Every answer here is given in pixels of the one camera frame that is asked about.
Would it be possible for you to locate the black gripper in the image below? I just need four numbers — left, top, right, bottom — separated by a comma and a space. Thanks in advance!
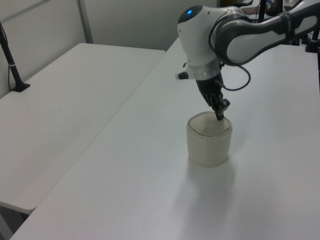
195, 74, 231, 122

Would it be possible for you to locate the cream plastic trash bin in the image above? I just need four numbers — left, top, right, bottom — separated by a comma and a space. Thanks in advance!
186, 112, 234, 168

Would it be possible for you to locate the black background pole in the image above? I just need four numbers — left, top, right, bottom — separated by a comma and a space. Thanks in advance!
258, 0, 267, 22

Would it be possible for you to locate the black stand with clamp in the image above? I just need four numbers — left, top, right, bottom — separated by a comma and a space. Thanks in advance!
303, 23, 320, 53

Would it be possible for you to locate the white side table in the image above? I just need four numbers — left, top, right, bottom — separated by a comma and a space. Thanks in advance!
0, 42, 167, 211

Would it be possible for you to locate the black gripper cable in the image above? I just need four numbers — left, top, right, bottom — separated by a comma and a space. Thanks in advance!
208, 9, 252, 92

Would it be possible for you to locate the grey metal partition post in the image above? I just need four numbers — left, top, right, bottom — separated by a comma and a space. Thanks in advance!
76, 0, 94, 45

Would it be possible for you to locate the black camera stand pole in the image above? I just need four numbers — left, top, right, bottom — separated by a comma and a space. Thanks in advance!
0, 21, 31, 94

